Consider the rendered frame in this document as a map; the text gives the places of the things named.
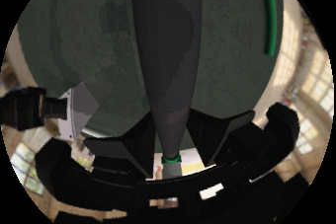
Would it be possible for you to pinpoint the white cylinder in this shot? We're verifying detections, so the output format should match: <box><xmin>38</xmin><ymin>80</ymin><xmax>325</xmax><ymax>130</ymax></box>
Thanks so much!
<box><xmin>81</xmin><ymin>126</ymin><xmax>112</xmax><ymax>138</ymax></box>

